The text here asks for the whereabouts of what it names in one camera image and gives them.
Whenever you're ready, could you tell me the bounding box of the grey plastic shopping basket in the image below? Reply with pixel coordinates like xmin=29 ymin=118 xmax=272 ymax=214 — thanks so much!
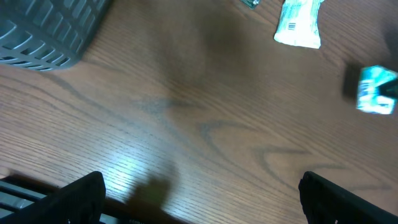
xmin=1 ymin=0 xmax=112 ymax=72

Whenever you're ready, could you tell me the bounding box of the green tissue pack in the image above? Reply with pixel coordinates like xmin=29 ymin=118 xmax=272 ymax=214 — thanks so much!
xmin=356 ymin=65 xmax=397 ymax=115

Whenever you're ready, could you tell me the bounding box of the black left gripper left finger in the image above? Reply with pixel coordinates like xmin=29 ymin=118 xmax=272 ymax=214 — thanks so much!
xmin=0 ymin=170 xmax=106 ymax=224

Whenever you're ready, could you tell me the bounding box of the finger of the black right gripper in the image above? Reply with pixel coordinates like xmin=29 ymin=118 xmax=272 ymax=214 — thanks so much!
xmin=378 ymin=78 xmax=398 ymax=100

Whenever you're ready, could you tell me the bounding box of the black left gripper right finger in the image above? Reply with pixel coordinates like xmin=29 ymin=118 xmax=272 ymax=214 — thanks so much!
xmin=298 ymin=171 xmax=397 ymax=224

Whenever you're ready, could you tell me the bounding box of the light green wipes pack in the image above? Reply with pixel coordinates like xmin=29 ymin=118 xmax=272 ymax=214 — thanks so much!
xmin=274 ymin=0 xmax=323 ymax=49

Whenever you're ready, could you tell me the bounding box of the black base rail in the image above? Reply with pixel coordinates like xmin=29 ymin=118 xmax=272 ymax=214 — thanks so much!
xmin=0 ymin=174 xmax=125 ymax=224

